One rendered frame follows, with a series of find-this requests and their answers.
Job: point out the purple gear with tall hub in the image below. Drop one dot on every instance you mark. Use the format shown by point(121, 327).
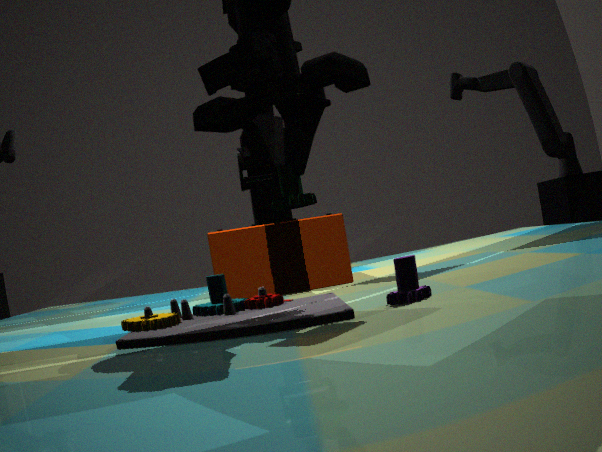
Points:
point(407, 282)

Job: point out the yellow gear with black stripe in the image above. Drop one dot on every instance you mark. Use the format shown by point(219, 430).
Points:
point(156, 321)

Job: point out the red gear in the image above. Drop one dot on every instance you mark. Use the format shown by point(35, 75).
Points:
point(260, 302)

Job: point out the teal gear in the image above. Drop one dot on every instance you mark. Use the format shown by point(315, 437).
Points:
point(217, 289)

